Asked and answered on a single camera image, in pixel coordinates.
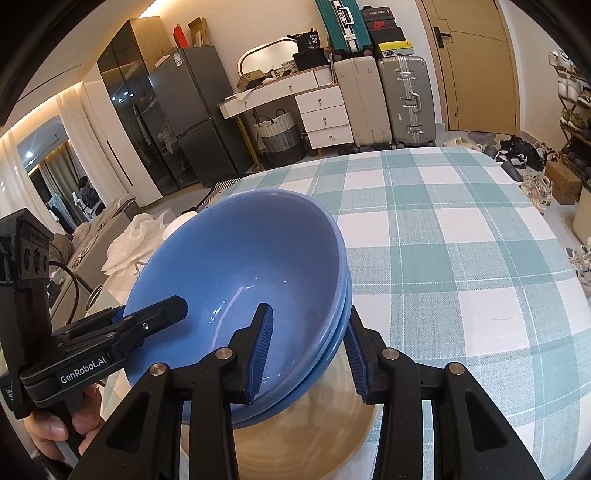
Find white vanity desk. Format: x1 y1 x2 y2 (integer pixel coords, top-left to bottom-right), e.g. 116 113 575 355
218 65 356 149

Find person's left hand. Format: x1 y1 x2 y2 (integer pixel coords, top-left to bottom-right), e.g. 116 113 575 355
25 384 105 456

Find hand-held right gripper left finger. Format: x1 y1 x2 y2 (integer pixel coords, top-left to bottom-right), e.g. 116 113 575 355
92 302 275 480

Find wooden shoe rack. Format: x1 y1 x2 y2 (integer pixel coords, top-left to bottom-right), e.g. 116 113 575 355
556 69 591 185

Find white plastic bag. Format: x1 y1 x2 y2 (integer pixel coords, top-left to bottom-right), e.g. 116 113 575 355
102 210 174 278

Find black cable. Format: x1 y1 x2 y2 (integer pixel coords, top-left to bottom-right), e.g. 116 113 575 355
48 261 81 324

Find brown cardboard box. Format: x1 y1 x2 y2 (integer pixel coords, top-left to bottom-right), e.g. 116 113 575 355
545 161 583 206

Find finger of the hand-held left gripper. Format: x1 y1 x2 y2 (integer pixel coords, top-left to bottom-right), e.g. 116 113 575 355
55 307 137 334
55 296 189 358

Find hanging light blue clothes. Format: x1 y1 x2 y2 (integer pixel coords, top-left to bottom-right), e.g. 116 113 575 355
46 194 70 232

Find grey fridge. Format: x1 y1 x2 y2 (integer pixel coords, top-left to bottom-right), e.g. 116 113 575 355
148 46 254 188

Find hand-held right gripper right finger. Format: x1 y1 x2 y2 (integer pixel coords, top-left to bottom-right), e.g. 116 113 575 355
342 305 548 480

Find beige suitcase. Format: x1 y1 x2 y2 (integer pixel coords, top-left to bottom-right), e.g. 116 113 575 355
332 56 393 151

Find white curtain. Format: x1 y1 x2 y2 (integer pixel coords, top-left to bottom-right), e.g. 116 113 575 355
0 134 51 217
55 83 153 217

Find black glass cabinet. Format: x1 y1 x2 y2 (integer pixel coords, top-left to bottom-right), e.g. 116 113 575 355
96 17 185 197

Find yellow white shoe box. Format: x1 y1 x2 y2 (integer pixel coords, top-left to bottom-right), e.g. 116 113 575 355
375 41 414 58

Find white trash bin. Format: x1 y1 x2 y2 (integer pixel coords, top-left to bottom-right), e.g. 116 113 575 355
573 187 591 245

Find white sneaker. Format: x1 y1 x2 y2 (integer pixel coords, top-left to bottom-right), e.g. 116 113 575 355
566 244 591 278

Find grey white woven basket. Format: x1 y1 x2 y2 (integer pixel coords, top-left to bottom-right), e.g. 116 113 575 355
253 110 308 168

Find oval vanity mirror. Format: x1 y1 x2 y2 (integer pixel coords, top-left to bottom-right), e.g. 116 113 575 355
238 39 301 77

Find group of scattered shoes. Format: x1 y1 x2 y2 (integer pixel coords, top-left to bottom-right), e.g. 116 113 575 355
443 131 555 215

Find tall cardboard box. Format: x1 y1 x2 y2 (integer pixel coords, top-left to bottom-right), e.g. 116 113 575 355
187 17 208 47

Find cream plate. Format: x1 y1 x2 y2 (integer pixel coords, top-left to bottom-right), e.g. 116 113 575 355
180 351 377 480

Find black white striped rug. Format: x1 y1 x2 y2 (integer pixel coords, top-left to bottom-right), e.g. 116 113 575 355
198 175 245 208

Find teal suitcase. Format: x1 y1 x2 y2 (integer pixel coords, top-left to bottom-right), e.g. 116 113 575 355
315 0 370 55

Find shoe rack with shoes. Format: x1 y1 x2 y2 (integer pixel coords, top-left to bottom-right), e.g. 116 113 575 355
549 48 591 134

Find beige wooden door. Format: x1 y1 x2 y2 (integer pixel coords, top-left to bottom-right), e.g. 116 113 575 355
418 0 520 136

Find silver suitcase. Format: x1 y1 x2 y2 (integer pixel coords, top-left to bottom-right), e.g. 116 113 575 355
377 56 437 149

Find grey sofa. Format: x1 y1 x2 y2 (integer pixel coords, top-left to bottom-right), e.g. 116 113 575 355
48 196 139 287

